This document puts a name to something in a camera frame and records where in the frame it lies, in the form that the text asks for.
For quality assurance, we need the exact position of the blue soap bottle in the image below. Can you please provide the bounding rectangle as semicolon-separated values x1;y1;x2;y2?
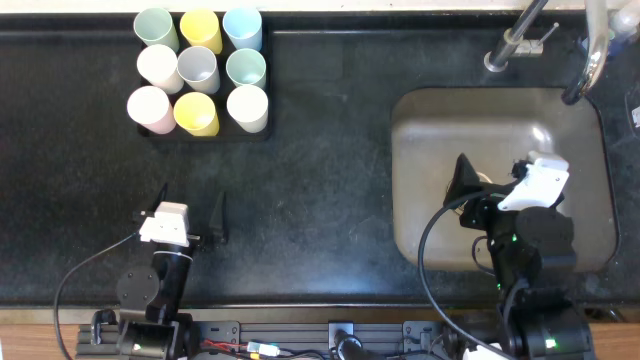
607;0;640;59

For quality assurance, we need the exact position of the yellow cup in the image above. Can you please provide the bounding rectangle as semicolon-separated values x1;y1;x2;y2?
179;8;224;55
172;91;221;138

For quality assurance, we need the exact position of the green cup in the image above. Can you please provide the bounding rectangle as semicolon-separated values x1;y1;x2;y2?
132;6;181;53
225;48;268;91

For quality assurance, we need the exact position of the blue cup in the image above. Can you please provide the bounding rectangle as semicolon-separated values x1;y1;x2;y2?
222;7;264;52

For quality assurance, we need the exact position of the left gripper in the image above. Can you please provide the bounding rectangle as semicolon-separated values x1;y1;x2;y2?
133;183;230;251

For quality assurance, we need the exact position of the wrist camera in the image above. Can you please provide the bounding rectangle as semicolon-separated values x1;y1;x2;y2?
497;150;571;212
138;201;190;247

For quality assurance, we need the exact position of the steel sink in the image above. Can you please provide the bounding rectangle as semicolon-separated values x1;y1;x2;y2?
390;87;619;274

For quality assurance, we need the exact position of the black tray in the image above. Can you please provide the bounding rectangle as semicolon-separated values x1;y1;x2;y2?
135;19;274;144

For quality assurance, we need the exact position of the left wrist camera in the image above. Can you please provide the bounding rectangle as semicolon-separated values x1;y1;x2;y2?
138;201;190;247

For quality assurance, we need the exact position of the pink cup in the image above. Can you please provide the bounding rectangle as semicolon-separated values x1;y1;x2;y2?
126;85;177;136

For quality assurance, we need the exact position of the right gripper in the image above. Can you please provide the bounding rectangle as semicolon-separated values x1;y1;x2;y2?
443;152;502;231

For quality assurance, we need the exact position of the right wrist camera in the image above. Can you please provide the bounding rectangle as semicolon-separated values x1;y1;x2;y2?
497;150;571;212

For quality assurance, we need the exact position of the grey cup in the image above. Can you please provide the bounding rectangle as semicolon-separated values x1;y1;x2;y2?
176;45;222;96

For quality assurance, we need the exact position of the white cup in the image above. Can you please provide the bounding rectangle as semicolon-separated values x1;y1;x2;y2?
136;43;185;96
225;84;270;134

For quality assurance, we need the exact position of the steel tap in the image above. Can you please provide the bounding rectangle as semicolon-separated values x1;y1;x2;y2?
482;0;612;106

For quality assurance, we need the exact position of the mounting rail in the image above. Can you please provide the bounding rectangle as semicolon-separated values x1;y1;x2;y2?
74;307;506;360

